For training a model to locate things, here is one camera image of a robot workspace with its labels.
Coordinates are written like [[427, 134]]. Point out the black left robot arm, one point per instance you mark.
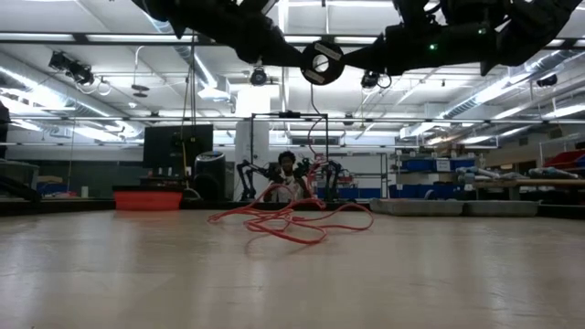
[[192, 13]]

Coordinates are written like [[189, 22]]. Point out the person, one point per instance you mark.
[[287, 164]]

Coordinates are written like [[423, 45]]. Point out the blue storage bin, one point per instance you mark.
[[420, 165]]

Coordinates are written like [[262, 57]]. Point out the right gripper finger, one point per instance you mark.
[[370, 55]]

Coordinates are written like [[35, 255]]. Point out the wooden table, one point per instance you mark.
[[530, 183]]

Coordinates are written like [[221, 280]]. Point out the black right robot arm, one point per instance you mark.
[[525, 27]]

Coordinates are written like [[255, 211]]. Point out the red storage bin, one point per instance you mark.
[[566, 160]]

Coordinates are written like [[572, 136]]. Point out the background black frame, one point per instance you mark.
[[252, 146]]

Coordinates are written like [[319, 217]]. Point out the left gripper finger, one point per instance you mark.
[[290, 57]]

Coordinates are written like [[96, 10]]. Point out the black overhead camera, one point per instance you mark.
[[73, 68], [370, 80], [258, 77]]

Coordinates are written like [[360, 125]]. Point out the background black robot arm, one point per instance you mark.
[[331, 176], [249, 180]]

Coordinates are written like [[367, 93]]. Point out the black monitor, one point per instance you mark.
[[173, 146]]

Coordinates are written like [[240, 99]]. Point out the red plastic bin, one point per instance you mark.
[[146, 201]]

